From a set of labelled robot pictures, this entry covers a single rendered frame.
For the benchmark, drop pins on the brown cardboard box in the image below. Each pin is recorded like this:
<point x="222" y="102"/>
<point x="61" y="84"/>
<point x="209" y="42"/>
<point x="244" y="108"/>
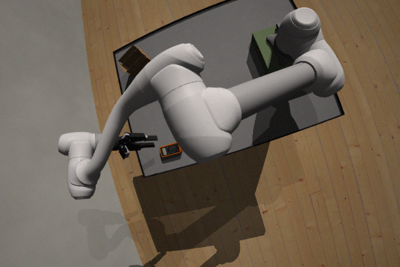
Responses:
<point x="133" y="61"/>

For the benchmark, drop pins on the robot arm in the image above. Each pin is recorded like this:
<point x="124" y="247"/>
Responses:
<point x="202" y="119"/>

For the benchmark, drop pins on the orange digital multimeter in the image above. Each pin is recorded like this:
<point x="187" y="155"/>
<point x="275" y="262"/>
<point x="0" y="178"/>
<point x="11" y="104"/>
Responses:
<point x="170" y="149"/>

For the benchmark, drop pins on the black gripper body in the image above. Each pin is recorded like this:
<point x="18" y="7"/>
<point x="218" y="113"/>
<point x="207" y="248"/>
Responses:
<point x="119" y="141"/>

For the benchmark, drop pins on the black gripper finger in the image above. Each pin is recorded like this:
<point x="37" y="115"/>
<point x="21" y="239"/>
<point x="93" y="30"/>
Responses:
<point x="138" y="146"/>
<point x="140" y="136"/>

